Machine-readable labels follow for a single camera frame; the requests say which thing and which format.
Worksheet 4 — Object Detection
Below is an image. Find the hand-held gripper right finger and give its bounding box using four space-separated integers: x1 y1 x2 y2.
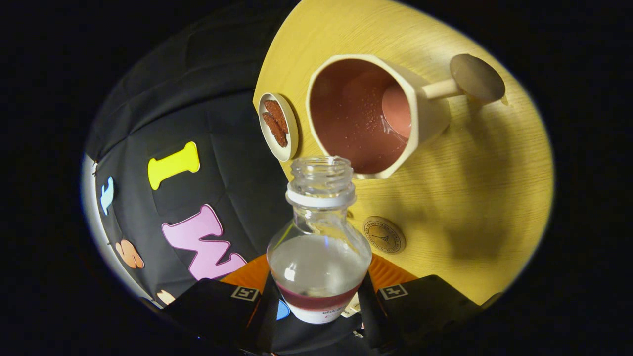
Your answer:
357 254 483 350

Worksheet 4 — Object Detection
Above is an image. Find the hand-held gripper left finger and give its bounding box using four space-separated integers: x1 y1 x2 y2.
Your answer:
161 255 280 354

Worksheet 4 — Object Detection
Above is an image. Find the round wooden coaster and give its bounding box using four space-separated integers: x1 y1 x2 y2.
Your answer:
363 216 407 255

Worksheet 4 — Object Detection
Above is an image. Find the clear juice bottle red label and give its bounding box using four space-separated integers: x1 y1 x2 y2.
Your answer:
267 156 372 325

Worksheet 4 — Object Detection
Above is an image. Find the beige cup with handle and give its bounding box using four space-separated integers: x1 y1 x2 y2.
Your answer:
306 53 506 180

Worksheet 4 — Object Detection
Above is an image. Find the wooden table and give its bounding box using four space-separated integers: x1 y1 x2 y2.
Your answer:
253 0 554 305

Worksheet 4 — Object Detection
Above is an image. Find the red meat piece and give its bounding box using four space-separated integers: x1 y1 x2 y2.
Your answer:
262 113 288 148
263 99 289 134

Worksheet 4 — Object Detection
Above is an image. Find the white round plate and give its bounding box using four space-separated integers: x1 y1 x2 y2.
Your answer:
258 92 299 163

